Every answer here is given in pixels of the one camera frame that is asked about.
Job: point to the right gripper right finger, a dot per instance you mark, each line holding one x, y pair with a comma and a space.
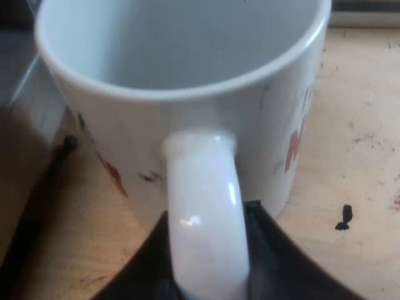
281, 268

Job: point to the white mug with red and black print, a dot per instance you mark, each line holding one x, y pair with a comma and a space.
175, 56

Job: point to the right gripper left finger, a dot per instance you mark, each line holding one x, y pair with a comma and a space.
147, 268

